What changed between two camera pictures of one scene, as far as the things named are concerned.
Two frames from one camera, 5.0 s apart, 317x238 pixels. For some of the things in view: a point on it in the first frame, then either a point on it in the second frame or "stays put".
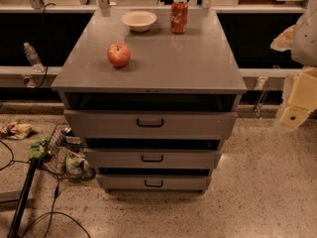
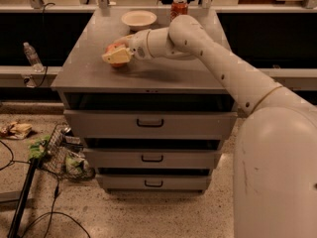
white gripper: x=305 y=40 to x=139 y=45
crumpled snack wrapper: x=16 y=131 stays put
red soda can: x=179 y=16 stays put
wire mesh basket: x=63 y=155 stays put
